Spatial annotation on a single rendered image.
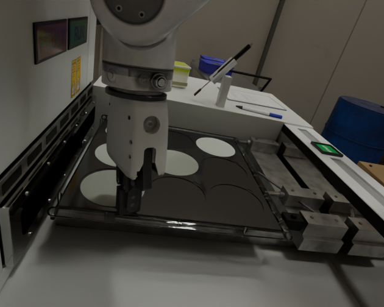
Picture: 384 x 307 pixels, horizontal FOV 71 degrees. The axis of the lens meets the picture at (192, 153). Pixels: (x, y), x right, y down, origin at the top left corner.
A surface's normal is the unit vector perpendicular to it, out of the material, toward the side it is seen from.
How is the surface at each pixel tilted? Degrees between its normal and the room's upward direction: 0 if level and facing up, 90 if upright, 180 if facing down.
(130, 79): 83
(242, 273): 0
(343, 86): 90
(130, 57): 84
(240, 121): 90
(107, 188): 1
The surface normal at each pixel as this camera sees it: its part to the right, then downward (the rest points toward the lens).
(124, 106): -0.72, 0.11
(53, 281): 0.22, -0.86
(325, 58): 0.04, 0.47
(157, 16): 0.32, 0.65
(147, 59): 0.37, 0.37
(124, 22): 0.01, 0.66
